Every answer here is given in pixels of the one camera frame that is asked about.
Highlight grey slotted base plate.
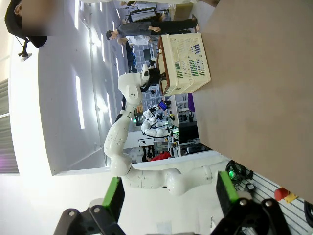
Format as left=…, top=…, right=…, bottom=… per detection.
left=233, top=171, right=313, bottom=235

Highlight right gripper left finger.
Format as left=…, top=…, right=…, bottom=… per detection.
left=53, top=176, right=126, bottom=235

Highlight red yellow emergency stop button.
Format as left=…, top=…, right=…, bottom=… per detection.
left=273, top=187, right=298, bottom=204

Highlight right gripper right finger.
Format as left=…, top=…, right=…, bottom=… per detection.
left=210, top=170, right=293, bottom=235

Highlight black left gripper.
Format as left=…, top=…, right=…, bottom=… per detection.
left=141, top=68, right=163, bottom=93

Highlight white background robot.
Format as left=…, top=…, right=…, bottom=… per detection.
left=140, top=109, right=172, bottom=138

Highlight purple cloth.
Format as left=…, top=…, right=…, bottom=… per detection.
left=187, top=92, right=196, bottom=116

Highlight bystander in red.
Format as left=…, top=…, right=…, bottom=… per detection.
left=141, top=151, right=172, bottom=163

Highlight person's head black hair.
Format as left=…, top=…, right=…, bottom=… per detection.
left=4, top=0, right=56, bottom=48

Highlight cream folding basket brown rim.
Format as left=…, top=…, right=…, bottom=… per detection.
left=157, top=32, right=211, bottom=96

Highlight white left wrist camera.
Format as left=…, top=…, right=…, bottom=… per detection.
left=140, top=64, right=150, bottom=79

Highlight black coiled cables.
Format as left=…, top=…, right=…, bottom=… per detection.
left=224, top=159, right=255, bottom=189

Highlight bystander grey top black trousers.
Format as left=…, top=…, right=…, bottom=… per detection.
left=106, top=18, right=200, bottom=42

